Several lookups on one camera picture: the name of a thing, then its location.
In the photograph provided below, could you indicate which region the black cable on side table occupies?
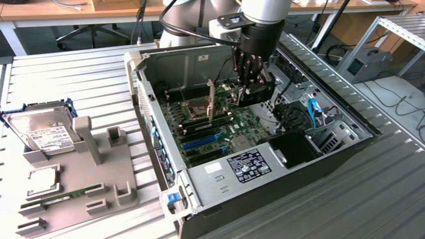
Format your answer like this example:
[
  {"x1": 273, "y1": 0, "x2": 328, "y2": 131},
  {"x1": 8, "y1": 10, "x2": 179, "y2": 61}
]
[{"x1": 364, "y1": 79, "x2": 425, "y2": 122}]

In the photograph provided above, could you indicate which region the green graphics card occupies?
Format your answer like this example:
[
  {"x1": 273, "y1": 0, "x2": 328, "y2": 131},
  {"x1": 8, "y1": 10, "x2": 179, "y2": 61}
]
[{"x1": 205, "y1": 73, "x2": 279, "y2": 124}]

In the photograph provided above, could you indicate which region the thin black looped wire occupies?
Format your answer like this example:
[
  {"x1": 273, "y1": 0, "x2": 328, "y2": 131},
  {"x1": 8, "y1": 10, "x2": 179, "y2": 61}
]
[{"x1": 213, "y1": 57, "x2": 236, "y2": 87}]

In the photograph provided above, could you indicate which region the silver CPU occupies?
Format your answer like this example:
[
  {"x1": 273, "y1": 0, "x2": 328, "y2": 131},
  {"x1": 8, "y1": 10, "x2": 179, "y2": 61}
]
[{"x1": 26, "y1": 168, "x2": 59, "y2": 197}]

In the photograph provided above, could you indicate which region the silver hard disk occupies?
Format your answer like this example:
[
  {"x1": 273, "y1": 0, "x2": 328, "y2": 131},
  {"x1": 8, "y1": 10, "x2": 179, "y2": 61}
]
[{"x1": 2, "y1": 107, "x2": 83, "y2": 156}]

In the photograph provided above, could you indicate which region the cardboard box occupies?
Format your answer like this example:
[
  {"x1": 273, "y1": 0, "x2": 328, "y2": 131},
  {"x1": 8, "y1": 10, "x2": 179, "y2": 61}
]
[{"x1": 89, "y1": 0, "x2": 140, "y2": 12}]

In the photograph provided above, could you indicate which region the small steel disk bay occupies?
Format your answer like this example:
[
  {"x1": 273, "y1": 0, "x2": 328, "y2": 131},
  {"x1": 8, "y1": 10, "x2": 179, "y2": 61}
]
[{"x1": 304, "y1": 119, "x2": 364, "y2": 155}]

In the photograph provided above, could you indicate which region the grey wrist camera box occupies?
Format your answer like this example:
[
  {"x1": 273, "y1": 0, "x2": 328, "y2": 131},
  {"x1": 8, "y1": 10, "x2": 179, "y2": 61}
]
[{"x1": 208, "y1": 13, "x2": 256, "y2": 47}]

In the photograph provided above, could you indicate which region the black plastic box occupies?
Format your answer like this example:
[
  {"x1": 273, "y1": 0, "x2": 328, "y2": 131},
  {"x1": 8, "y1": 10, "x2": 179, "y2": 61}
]
[{"x1": 267, "y1": 130, "x2": 325, "y2": 170}]

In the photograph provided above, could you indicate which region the aluminium frame shelf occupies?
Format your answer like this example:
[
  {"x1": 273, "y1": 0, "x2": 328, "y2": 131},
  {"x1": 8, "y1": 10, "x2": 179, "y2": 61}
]
[{"x1": 341, "y1": 14, "x2": 425, "y2": 78}]

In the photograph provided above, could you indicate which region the green motherboard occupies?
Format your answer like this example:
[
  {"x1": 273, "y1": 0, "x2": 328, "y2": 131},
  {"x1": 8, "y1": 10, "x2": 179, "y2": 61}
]
[{"x1": 157, "y1": 83, "x2": 276, "y2": 169}]

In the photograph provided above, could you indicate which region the perforated steel disk bay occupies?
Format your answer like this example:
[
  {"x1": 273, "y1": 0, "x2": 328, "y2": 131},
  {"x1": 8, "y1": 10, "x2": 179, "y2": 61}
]
[{"x1": 248, "y1": 47, "x2": 319, "y2": 122}]

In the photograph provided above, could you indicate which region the grey parts rack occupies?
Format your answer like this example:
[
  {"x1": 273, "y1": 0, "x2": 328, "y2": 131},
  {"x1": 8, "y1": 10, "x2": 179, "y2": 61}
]
[{"x1": 15, "y1": 116, "x2": 140, "y2": 237}]

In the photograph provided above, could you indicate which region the blue disk carrier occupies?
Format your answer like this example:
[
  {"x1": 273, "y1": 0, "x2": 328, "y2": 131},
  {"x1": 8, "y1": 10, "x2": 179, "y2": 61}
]
[{"x1": 0, "y1": 98, "x2": 79, "y2": 129}]

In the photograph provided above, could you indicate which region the black office chair base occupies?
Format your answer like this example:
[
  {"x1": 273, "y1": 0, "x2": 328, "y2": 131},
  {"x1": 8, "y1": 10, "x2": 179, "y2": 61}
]
[{"x1": 55, "y1": 23, "x2": 131, "y2": 50}]

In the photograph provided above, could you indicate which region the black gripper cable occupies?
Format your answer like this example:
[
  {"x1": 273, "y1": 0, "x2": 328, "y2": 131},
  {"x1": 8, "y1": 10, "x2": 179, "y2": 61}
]
[{"x1": 159, "y1": 0, "x2": 241, "y2": 48}]

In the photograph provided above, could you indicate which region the grey floor unit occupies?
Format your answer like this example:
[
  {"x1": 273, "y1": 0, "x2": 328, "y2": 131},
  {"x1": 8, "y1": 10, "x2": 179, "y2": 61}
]
[{"x1": 337, "y1": 46, "x2": 395, "y2": 85}]

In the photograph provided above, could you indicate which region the long black expansion slot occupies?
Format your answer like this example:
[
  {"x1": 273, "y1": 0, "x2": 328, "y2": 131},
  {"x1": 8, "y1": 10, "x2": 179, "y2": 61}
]
[
  {"x1": 185, "y1": 146, "x2": 223, "y2": 159},
  {"x1": 179, "y1": 128, "x2": 219, "y2": 143}
]

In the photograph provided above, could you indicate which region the loose green RAM stick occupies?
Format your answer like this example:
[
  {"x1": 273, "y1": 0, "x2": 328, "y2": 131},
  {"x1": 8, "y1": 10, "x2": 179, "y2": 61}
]
[{"x1": 20, "y1": 184, "x2": 103, "y2": 209}]

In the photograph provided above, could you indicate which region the grey hanging cable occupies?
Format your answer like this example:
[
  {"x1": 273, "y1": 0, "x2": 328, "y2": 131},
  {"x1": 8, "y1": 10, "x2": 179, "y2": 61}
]
[{"x1": 131, "y1": 0, "x2": 149, "y2": 47}]

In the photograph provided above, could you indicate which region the grey chipset heatsink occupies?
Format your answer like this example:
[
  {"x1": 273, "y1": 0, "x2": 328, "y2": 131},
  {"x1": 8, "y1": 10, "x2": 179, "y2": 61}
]
[{"x1": 231, "y1": 135, "x2": 253, "y2": 151}]

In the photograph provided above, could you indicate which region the black power wire bundle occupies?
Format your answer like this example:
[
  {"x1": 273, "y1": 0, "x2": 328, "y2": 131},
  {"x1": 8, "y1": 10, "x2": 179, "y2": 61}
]
[{"x1": 273, "y1": 103, "x2": 316, "y2": 133}]

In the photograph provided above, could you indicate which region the CPU socket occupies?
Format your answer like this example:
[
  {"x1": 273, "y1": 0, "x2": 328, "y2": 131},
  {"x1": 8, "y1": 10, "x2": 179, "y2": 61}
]
[{"x1": 181, "y1": 96, "x2": 220, "y2": 120}]

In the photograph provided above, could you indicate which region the black open PC case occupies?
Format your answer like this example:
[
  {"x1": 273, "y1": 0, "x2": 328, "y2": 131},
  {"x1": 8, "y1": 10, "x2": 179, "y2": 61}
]
[{"x1": 124, "y1": 36, "x2": 383, "y2": 239}]

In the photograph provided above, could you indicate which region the blue expansion slot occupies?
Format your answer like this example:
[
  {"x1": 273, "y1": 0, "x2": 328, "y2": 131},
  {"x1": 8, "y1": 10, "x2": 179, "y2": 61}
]
[{"x1": 181, "y1": 133, "x2": 223, "y2": 151}]

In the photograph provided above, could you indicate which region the white cable on desk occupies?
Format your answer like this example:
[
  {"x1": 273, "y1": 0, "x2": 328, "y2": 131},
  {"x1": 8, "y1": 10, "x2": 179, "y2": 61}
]
[{"x1": 51, "y1": 0, "x2": 89, "y2": 10}]

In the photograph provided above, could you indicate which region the coiled black floor cable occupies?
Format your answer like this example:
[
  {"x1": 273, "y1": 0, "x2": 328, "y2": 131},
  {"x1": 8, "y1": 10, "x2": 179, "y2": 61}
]
[{"x1": 325, "y1": 44, "x2": 349, "y2": 64}]

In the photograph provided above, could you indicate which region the grey power supply unit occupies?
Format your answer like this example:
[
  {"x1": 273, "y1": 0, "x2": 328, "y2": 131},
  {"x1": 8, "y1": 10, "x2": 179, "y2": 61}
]
[{"x1": 181, "y1": 141, "x2": 289, "y2": 215}]

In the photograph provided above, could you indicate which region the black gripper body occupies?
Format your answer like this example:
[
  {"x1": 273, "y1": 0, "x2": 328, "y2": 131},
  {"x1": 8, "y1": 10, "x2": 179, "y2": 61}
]
[{"x1": 239, "y1": 19, "x2": 285, "y2": 62}]

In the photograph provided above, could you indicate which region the steel socket cover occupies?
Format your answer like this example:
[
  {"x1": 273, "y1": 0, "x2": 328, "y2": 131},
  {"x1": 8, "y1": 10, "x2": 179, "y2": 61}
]
[{"x1": 217, "y1": 83, "x2": 237, "y2": 100}]

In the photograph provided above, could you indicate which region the thin steel locking lever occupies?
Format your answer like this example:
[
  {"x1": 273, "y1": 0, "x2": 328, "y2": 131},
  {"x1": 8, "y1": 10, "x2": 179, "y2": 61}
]
[{"x1": 177, "y1": 82, "x2": 187, "y2": 105}]

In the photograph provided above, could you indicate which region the black slanted pole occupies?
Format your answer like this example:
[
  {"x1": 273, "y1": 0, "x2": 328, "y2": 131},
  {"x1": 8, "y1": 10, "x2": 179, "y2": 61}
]
[{"x1": 312, "y1": 0, "x2": 352, "y2": 54}]

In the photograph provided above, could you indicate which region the black RAM slot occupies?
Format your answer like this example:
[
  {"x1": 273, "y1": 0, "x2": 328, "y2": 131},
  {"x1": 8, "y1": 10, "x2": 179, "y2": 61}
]
[
  {"x1": 165, "y1": 86, "x2": 208, "y2": 97},
  {"x1": 179, "y1": 111, "x2": 232, "y2": 127},
  {"x1": 167, "y1": 89, "x2": 208, "y2": 99}
]

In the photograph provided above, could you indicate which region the wooden desk with white boxes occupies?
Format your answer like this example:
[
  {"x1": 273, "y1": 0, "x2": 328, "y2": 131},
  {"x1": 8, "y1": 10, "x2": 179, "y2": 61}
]
[{"x1": 285, "y1": 0, "x2": 420, "y2": 49}]

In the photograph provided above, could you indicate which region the blue data wire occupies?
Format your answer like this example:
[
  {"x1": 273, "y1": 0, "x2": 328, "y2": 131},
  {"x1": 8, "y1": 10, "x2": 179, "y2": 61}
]
[{"x1": 307, "y1": 98, "x2": 323, "y2": 129}]

